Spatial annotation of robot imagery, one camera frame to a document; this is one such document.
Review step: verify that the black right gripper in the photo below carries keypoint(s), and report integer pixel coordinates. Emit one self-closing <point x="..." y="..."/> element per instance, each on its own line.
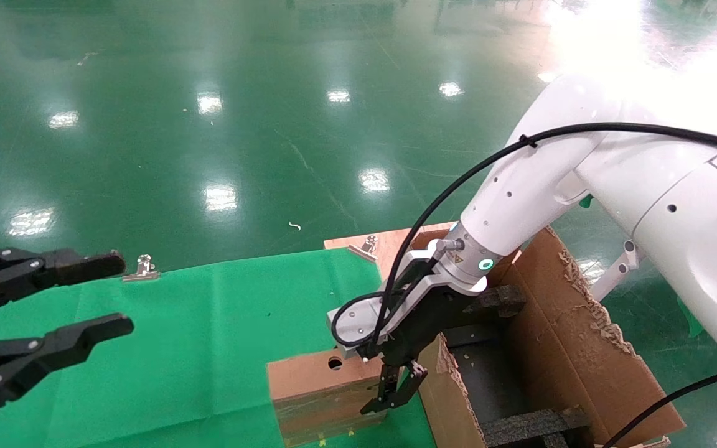
<point x="421" y="330"/>

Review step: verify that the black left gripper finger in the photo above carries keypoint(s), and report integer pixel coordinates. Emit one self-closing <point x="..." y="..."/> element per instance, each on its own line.
<point x="84" y="333"/>
<point x="78" y="264"/>

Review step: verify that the small brown cardboard box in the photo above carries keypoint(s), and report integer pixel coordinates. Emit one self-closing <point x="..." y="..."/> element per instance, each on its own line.
<point x="315" y="398"/>

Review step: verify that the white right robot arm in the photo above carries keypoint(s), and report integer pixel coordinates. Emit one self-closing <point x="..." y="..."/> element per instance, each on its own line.
<point x="645" y="199"/>

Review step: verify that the large open cardboard carton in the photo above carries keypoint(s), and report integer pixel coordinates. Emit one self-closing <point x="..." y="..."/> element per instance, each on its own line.
<point x="557" y="323"/>

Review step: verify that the metal binder clip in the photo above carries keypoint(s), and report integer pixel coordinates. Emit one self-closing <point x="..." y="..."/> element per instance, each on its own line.
<point x="361" y="252"/>
<point x="142" y="274"/>

